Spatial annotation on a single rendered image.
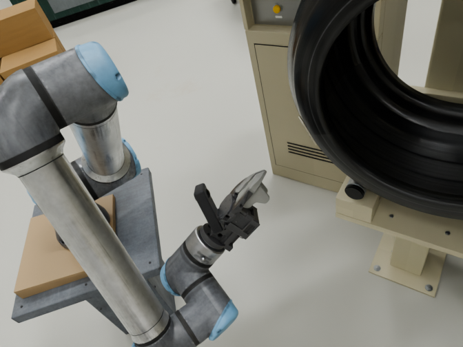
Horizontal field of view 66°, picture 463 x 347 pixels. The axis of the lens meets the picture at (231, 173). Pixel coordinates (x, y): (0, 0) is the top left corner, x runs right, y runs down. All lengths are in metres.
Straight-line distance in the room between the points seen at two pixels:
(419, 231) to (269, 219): 1.13
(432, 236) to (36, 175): 0.82
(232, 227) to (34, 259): 0.82
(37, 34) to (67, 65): 3.27
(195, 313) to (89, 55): 0.57
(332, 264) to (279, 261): 0.25
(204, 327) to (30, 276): 0.72
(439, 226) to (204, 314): 0.57
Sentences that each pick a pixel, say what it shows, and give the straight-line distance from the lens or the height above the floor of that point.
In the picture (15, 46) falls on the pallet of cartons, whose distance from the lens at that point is 4.00.
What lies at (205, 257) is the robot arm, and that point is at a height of 0.86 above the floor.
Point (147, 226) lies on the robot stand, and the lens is 1.33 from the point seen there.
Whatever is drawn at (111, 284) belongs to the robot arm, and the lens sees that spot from 0.76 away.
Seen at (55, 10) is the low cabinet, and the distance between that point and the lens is 5.61.
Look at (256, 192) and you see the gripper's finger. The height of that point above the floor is 0.97.
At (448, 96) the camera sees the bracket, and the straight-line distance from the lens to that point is 1.07.
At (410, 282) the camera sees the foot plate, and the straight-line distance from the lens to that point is 1.77.
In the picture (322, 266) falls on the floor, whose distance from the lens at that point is 1.78.
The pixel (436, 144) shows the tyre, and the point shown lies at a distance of 0.98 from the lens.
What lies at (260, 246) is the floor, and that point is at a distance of 1.87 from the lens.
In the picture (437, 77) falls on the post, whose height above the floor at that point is 0.98.
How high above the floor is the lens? 1.57
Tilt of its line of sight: 45 degrees down
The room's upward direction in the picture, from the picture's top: 17 degrees counter-clockwise
